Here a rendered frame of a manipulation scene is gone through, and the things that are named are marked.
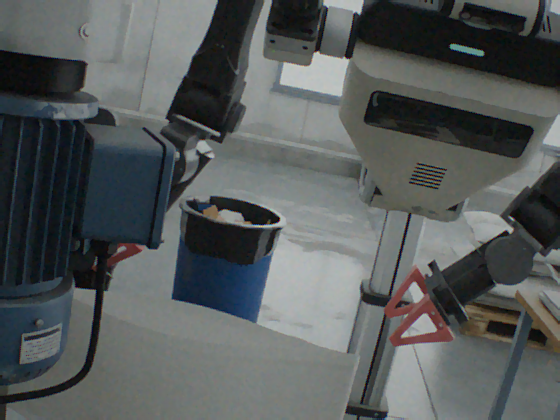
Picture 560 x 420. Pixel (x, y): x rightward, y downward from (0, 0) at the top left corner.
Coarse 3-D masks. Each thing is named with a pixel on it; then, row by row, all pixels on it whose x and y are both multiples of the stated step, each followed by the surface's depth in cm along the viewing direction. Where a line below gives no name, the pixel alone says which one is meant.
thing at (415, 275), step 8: (416, 264) 103; (416, 272) 102; (408, 280) 102; (416, 280) 102; (400, 288) 102; (424, 288) 102; (400, 296) 102; (392, 304) 103; (440, 304) 98; (448, 304) 97; (392, 312) 103; (400, 312) 103; (408, 312) 103; (448, 312) 97
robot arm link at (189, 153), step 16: (176, 96) 92; (240, 112) 91; (176, 128) 86; (192, 128) 89; (208, 128) 95; (224, 128) 91; (176, 144) 84; (192, 144) 87; (192, 160) 87; (176, 176) 85
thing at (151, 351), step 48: (144, 336) 93; (192, 336) 105; (240, 336) 103; (288, 336) 100; (48, 384) 101; (96, 384) 97; (144, 384) 94; (192, 384) 94; (240, 384) 95; (288, 384) 97; (336, 384) 98
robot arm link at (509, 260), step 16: (528, 192) 93; (512, 208) 93; (512, 224) 90; (496, 240) 89; (512, 240) 86; (528, 240) 85; (496, 256) 86; (512, 256) 86; (528, 256) 85; (544, 256) 92; (496, 272) 86; (512, 272) 86; (528, 272) 85
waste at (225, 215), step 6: (204, 210) 340; (210, 210) 341; (216, 210) 342; (222, 210) 343; (228, 210) 343; (210, 216) 328; (216, 216) 318; (222, 216) 340; (228, 216) 340; (234, 216) 341; (240, 216) 344; (234, 222) 327; (240, 222) 326; (246, 222) 338
